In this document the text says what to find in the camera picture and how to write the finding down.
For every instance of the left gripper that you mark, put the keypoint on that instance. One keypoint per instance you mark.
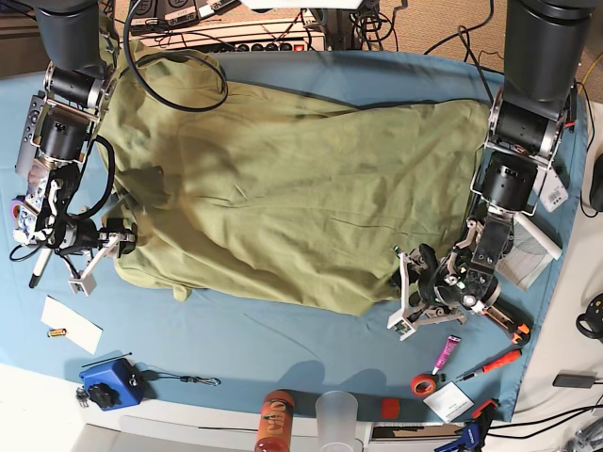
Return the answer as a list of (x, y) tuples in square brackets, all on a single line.
[(418, 298)]

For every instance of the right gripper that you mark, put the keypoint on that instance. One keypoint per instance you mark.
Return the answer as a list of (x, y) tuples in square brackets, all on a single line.
[(111, 241)]

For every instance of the olive green t-shirt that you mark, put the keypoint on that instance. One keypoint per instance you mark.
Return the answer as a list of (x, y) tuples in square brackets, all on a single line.
[(271, 195)]

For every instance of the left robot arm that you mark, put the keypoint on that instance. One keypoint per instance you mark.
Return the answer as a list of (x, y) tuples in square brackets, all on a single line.
[(536, 103)]

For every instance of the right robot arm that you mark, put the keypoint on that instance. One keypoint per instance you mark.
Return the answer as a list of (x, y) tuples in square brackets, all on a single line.
[(61, 128)]

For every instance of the white marker pen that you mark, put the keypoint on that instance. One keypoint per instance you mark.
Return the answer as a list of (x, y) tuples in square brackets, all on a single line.
[(40, 266)]

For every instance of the pink glue tube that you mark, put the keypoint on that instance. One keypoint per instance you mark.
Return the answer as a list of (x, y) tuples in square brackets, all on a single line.
[(450, 345)]

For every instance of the white paper card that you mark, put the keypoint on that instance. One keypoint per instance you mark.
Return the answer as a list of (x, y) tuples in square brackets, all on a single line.
[(82, 332)]

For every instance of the blue table cloth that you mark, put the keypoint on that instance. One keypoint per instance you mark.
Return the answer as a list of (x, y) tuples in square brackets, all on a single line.
[(255, 346)]

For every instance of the black zip tie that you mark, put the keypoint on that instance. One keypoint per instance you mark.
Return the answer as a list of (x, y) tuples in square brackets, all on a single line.
[(107, 360)]

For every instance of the small gold battery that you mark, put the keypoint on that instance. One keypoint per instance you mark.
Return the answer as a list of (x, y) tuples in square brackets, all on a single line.
[(57, 332)]

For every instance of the purple tape roll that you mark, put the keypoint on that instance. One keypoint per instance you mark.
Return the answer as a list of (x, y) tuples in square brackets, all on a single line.
[(15, 206)]

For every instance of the orange black utility knife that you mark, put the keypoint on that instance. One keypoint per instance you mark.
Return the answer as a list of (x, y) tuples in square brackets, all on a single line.
[(515, 323)]

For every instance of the orange tape roll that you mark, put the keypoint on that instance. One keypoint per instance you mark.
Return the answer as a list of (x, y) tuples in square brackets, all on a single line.
[(424, 385)]

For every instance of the grey remote control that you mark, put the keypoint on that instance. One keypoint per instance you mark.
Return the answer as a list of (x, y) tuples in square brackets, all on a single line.
[(28, 146)]

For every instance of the blue box with knob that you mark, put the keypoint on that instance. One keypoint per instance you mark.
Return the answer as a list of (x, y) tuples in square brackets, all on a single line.
[(113, 385)]

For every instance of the white square card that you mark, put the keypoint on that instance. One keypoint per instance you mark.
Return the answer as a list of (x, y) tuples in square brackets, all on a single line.
[(449, 402)]

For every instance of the black computer mouse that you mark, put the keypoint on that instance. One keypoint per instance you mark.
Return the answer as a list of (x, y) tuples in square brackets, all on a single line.
[(596, 190)]

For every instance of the frosted plastic cup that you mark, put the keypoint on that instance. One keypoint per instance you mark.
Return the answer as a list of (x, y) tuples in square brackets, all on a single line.
[(336, 421)]

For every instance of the blue bar clamp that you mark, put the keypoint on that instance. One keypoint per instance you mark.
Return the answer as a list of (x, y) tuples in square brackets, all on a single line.
[(472, 435)]

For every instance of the black power adapter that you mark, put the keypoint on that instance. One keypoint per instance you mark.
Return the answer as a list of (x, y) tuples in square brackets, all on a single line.
[(575, 381)]

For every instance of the orange black clamp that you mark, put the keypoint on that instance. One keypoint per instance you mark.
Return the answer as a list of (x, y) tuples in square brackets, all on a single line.
[(571, 108)]

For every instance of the orange drink can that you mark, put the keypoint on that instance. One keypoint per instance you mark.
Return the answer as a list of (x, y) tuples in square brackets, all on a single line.
[(275, 426)]

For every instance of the black power strip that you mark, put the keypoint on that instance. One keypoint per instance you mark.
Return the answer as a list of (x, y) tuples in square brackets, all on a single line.
[(282, 46)]

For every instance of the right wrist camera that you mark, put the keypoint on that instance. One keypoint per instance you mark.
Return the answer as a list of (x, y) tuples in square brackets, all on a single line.
[(82, 285)]

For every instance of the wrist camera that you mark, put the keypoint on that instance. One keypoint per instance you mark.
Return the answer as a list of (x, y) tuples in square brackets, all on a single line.
[(82, 285), (402, 326)]

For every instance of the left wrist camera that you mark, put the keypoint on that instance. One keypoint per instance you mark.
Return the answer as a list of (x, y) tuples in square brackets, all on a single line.
[(402, 326)]

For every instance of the orange handled screwdriver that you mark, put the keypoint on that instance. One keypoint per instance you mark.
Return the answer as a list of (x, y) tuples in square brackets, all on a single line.
[(509, 357)]

